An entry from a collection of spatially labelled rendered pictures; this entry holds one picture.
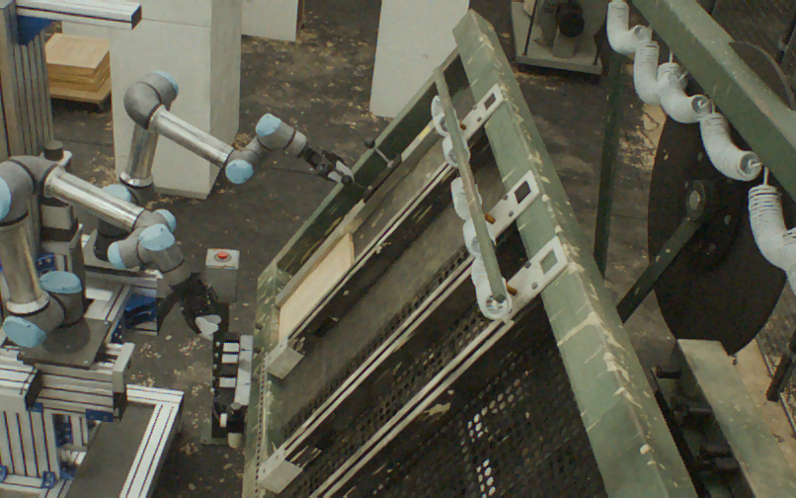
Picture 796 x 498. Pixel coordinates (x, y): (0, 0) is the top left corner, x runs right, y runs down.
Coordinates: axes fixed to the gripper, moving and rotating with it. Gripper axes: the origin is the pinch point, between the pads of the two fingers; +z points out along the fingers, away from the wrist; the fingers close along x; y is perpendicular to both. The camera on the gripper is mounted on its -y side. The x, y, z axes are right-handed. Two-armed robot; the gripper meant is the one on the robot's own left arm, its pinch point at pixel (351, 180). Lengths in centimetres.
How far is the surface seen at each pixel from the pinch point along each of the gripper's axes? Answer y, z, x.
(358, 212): 1.2, 9.4, 8.0
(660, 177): -63, 56, -53
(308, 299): -0.3, 11.2, 42.4
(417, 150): -9.2, 10.2, -20.3
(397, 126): 15.2, 8.9, -23.3
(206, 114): 234, -10, 28
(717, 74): -97, 28, -75
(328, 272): -1.1, 11.2, 30.5
